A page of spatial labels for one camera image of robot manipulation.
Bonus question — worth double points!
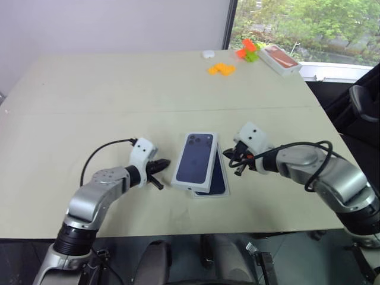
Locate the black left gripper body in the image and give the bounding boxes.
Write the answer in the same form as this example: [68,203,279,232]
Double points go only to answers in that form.
[145,160,157,181]

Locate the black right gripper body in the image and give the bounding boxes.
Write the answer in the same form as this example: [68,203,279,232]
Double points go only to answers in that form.
[234,143,257,170]

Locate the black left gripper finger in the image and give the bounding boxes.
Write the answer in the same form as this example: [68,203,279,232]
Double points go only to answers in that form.
[148,175,164,191]
[151,159,172,173]

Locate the dark blue smartphone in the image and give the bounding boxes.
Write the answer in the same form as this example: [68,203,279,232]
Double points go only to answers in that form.
[195,147,227,196]

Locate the white phone box lid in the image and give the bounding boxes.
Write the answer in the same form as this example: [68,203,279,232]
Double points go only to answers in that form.
[170,132,220,191]

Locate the white phone box base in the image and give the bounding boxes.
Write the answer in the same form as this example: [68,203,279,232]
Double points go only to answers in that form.
[189,142,232,199]

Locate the phone box with orange print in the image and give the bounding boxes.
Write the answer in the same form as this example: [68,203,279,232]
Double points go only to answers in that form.
[259,45,303,78]

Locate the dark rounded shape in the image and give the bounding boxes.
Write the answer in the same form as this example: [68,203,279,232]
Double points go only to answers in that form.
[135,239,173,285]

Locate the yellow toy block cluster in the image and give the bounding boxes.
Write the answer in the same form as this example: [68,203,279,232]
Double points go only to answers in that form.
[207,62,237,77]

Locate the grey rounded shape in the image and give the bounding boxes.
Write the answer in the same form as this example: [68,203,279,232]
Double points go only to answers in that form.
[204,234,258,285]

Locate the white window sill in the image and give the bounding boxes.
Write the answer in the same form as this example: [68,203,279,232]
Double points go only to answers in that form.
[298,61,375,84]

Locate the black office chair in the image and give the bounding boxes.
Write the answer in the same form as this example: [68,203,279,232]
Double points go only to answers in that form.
[305,62,380,191]

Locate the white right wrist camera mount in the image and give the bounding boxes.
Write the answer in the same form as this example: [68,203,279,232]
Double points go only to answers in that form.
[233,121,276,173]

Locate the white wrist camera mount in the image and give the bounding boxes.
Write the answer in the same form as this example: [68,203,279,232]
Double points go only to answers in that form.
[233,121,276,173]
[129,137,159,188]

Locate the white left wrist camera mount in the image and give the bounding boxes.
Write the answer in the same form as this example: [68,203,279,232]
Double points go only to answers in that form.
[129,137,159,188]

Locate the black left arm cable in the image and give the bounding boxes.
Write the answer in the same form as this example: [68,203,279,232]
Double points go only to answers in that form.
[80,138,138,188]

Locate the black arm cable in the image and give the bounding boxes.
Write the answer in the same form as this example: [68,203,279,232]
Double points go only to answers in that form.
[80,138,138,188]
[228,140,342,192]

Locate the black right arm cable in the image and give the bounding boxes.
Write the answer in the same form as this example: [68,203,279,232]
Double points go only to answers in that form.
[228,140,342,192]

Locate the black metal bracket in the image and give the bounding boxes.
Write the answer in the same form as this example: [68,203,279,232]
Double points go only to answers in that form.
[245,242,278,285]

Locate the dark window frame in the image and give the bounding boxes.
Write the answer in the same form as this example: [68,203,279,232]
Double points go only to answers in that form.
[221,0,239,50]

